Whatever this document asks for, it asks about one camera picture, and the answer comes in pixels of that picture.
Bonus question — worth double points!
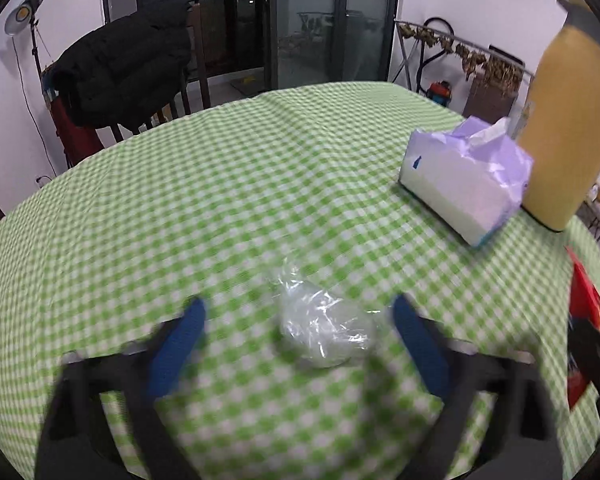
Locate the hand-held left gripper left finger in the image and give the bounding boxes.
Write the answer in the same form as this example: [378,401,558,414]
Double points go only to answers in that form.
[35,296,208,480]

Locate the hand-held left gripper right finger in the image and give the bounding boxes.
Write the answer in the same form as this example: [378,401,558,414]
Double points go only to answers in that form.
[391,292,566,480]

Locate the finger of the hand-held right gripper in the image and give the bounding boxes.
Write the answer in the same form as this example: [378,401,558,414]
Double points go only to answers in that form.
[570,317,600,391]

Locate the red packet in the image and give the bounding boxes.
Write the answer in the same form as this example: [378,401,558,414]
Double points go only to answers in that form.
[565,247,600,413]

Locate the clear plastic wrap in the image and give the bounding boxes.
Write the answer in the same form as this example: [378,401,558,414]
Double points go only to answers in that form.
[265,257,378,368]

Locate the purple tissue pack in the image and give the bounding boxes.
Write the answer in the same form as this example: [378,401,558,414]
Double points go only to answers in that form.
[397,115,535,248]

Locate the green checked tablecloth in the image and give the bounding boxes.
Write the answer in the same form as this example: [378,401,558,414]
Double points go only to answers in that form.
[0,81,600,480]

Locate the yellow juice bottle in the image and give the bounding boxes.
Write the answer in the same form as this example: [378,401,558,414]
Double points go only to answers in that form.
[520,0,600,233]

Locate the red cloth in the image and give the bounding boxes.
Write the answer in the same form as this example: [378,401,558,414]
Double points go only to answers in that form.
[50,95,106,166]

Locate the brown board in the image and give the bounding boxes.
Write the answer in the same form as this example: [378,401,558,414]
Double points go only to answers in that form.
[462,77,521,126]

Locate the blue red vacuum cleaner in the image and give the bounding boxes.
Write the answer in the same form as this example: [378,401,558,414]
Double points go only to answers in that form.
[425,79,453,107]

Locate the black jacket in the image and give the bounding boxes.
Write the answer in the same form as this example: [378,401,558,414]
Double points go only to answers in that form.
[45,4,193,128]

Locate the hanging dried plants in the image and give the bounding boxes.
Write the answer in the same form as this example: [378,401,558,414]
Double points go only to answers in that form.
[399,22,526,91]

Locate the metal drying rack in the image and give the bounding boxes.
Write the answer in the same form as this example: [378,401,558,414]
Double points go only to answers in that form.
[390,17,536,96]

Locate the glass sliding door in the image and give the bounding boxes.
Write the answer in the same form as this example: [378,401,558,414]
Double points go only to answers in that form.
[100,0,401,111]

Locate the studio lamp on stand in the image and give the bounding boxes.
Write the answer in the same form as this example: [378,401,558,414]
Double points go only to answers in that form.
[4,0,46,91]

